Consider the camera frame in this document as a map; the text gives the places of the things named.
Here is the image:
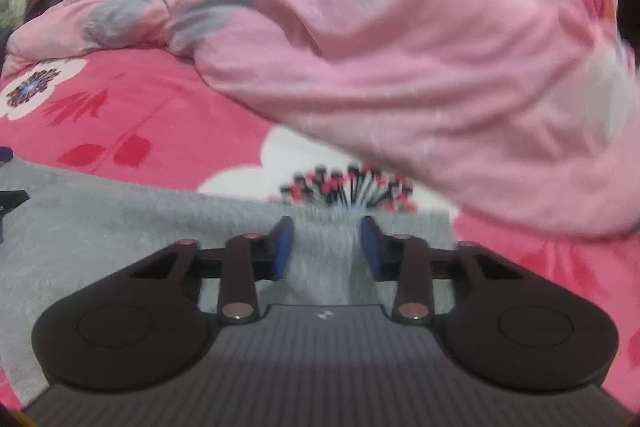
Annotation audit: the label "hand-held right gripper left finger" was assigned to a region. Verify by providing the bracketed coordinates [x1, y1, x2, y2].
[127, 214, 296, 325]

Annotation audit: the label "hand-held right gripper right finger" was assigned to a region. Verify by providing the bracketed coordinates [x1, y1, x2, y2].
[360, 214, 526, 325]

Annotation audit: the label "grey pants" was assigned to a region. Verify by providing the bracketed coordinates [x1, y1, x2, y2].
[0, 159, 458, 413]

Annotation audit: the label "pink floral blanket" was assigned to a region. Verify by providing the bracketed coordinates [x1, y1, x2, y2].
[0, 47, 640, 427]

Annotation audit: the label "pink patterned quilt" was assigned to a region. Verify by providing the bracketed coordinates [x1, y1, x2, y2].
[2, 0, 640, 239]

